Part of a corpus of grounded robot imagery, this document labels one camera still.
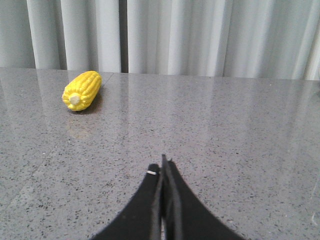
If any yellow corn cob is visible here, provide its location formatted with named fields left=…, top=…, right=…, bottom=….
left=62, top=70, right=102, bottom=112

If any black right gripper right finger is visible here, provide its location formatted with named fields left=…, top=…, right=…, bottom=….
left=161, top=154, right=243, bottom=240

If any white curtain right panel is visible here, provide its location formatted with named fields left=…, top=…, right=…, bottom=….
left=127, top=0, right=320, bottom=80

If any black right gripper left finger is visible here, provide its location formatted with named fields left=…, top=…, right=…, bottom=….
left=93, top=163, right=163, bottom=240

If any white curtain panel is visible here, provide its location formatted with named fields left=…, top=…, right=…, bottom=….
left=0, top=0, right=128, bottom=73
left=127, top=0, right=320, bottom=80

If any white curtain left panel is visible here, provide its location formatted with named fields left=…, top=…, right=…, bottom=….
left=0, top=0, right=128, bottom=73

